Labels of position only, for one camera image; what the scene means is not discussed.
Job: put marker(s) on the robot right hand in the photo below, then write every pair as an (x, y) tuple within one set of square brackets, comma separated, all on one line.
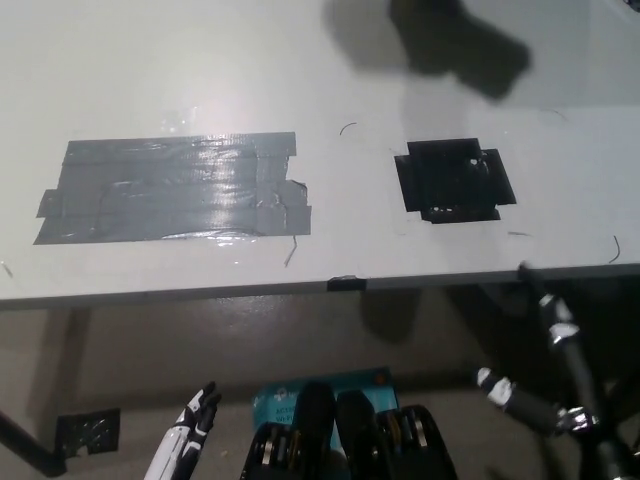
[(530, 405)]

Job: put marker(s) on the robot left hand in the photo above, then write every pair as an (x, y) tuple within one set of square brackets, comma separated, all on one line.
[(180, 435)]

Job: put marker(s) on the black robot body blocks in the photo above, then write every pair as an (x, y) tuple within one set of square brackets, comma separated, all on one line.
[(360, 440)]

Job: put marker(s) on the black floor tape patch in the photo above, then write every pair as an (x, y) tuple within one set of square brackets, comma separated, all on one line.
[(89, 431)]

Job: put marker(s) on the teal router box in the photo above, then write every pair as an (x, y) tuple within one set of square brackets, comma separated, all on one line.
[(280, 405)]

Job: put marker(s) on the black table leg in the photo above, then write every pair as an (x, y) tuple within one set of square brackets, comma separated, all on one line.
[(30, 447)]

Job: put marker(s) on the small black tape piece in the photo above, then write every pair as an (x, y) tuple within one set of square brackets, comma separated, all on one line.
[(346, 284)]

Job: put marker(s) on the black tape square patch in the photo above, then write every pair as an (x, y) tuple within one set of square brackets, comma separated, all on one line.
[(450, 180)]

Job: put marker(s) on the grey duct tape patch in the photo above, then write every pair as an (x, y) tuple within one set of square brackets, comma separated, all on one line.
[(165, 190)]

